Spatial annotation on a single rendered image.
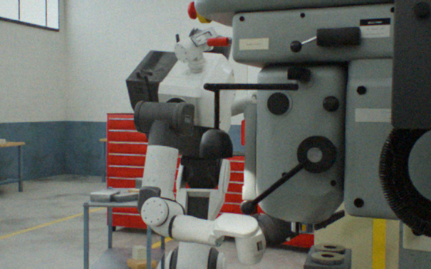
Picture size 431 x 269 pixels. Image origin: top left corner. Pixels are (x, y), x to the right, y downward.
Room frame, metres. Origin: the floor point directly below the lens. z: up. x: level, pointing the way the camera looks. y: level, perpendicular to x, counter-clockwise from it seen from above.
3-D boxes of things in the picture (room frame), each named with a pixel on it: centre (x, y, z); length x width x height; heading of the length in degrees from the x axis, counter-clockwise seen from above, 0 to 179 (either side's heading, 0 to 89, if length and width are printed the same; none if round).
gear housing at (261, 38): (1.14, -0.22, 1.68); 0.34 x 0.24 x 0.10; 68
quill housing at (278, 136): (1.15, -0.19, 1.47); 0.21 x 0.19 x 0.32; 158
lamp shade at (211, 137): (1.18, 0.00, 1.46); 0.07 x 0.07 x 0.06
